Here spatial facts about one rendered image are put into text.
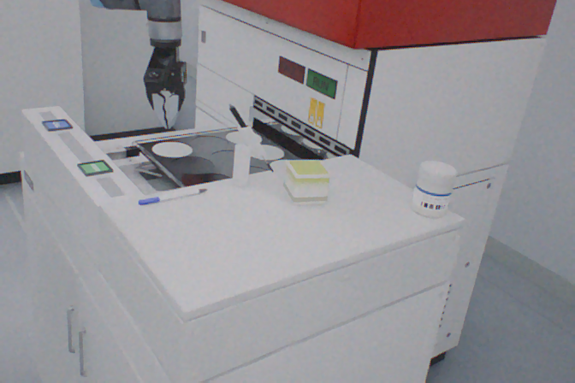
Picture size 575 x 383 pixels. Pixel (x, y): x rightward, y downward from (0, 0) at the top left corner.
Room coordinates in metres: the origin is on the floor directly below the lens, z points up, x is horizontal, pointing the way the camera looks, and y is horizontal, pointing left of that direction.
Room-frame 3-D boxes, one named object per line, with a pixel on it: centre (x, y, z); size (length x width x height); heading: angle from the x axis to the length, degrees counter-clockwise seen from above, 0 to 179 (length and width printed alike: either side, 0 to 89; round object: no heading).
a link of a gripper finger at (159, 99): (1.31, 0.29, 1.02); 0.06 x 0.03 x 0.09; 179
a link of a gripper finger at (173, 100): (1.31, 0.26, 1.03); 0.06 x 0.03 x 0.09; 179
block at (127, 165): (1.23, 0.37, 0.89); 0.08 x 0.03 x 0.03; 127
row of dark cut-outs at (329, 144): (1.48, -0.04, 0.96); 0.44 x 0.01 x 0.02; 37
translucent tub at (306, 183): (1.04, -0.06, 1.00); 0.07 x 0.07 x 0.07; 18
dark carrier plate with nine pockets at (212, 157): (1.34, 0.12, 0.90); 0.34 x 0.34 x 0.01; 37
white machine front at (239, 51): (1.63, 0.06, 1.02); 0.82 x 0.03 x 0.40; 37
